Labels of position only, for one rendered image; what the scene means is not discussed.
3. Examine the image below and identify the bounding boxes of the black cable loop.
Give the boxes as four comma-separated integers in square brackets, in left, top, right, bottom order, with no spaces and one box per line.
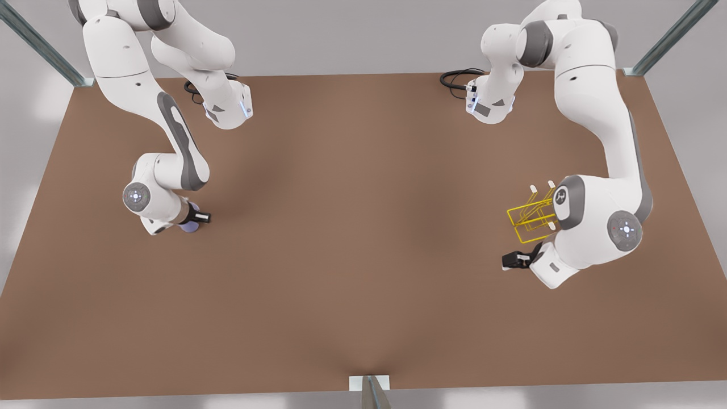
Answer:
[183,73,241,106]
[440,68,487,91]

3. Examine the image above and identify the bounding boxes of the yellow wire cup holder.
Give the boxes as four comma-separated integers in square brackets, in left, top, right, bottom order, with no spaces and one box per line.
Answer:
[507,181,558,244]

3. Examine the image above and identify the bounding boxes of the silver frame post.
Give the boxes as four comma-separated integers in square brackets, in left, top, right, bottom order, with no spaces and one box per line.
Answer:
[0,0,94,87]
[349,375,391,409]
[623,0,720,77]

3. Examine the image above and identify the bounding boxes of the lavender cup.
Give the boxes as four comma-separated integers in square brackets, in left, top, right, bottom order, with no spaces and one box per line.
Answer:
[178,202,200,233]

